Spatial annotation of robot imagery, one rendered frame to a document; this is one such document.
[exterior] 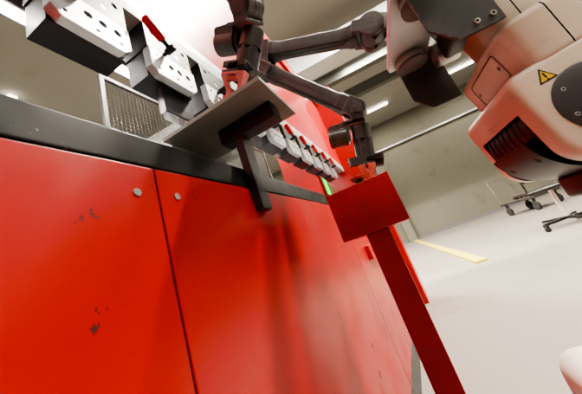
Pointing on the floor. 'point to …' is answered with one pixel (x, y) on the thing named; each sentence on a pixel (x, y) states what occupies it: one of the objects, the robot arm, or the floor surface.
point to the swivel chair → (556, 203)
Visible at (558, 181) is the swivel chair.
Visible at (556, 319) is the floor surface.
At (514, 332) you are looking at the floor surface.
